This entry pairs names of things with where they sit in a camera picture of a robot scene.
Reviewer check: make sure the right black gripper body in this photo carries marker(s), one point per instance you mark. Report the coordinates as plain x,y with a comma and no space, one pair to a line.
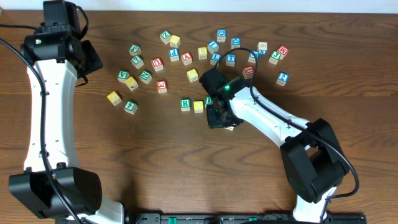
216,117

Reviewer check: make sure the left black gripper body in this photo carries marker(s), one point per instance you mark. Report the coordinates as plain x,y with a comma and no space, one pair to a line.
91,59

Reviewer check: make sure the green B block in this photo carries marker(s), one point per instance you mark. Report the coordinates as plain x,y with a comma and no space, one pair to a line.
208,101

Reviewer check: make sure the green R block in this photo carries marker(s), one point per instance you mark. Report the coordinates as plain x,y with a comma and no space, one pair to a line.
185,104

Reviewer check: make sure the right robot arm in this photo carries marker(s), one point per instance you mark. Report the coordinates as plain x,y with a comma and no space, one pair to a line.
312,158

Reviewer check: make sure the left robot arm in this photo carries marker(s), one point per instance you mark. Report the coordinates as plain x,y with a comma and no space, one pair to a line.
53,185

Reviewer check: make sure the green V block left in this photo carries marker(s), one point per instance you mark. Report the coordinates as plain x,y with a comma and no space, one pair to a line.
123,75

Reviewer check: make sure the yellow G block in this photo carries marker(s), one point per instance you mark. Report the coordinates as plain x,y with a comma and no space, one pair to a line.
114,97

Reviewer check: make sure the green J block left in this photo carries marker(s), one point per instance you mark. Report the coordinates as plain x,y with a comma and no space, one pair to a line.
135,50

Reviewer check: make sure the green j block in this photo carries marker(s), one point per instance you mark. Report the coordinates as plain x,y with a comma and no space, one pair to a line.
135,50
275,57

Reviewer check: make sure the green 7 block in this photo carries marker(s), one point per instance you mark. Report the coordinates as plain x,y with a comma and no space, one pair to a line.
137,62

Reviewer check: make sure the yellow Q block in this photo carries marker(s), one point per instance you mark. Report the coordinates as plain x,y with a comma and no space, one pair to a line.
192,75

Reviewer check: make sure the yellow K block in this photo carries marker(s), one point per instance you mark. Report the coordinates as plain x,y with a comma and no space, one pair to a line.
131,83

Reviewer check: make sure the red U block right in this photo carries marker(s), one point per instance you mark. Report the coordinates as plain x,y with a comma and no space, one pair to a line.
248,72

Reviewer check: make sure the red u block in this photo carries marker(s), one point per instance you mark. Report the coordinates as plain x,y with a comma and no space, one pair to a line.
248,72
157,64

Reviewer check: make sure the blue T block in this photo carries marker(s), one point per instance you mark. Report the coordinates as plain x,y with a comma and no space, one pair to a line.
230,60

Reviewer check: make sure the blue L block lower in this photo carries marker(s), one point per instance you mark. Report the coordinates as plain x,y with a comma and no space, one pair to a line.
215,58

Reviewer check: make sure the blue l block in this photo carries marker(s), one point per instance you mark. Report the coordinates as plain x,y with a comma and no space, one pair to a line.
215,58
213,46

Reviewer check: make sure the green N block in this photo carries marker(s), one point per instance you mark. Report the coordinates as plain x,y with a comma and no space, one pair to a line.
145,77

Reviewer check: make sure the green 4 block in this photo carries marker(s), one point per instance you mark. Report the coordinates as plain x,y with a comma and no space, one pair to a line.
130,107

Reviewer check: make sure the yellow S block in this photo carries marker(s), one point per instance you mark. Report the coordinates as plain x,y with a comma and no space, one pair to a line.
202,53

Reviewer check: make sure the blue 5 block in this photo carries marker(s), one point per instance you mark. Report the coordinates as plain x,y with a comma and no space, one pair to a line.
253,56

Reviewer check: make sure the red E block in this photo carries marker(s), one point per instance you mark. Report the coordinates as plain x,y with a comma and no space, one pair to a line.
162,86

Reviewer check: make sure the red A block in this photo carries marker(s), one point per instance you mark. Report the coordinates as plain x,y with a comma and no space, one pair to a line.
186,58

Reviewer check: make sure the red U block left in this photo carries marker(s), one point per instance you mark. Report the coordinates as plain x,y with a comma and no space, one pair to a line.
157,64

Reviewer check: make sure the blue L block upper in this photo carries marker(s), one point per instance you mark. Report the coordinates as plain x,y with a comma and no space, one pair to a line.
213,46

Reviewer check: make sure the blue 2 block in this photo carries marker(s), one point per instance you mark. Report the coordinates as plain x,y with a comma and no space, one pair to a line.
282,79

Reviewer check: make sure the blue D block right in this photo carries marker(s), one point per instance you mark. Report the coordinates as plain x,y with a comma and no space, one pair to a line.
235,42

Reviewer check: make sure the blue d block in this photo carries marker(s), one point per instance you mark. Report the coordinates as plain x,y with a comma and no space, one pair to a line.
221,35
235,42

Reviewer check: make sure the blue P block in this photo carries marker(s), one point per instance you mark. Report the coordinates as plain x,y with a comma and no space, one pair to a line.
174,54

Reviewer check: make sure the blue X block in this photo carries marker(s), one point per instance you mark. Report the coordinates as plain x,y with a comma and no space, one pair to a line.
262,48

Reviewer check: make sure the green Z block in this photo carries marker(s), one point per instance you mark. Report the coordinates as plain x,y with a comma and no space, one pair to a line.
165,37

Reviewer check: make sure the blue D block top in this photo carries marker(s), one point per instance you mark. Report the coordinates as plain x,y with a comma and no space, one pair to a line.
221,35

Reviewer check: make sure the green J block right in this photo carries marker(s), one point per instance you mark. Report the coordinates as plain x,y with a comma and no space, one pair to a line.
275,57

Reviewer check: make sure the yellow block beside Z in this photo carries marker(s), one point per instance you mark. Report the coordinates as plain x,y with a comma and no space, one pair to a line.
175,41

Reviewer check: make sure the red M block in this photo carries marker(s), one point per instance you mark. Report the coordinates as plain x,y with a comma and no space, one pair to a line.
283,51

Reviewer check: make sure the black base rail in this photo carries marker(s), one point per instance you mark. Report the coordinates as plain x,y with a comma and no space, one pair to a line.
156,218

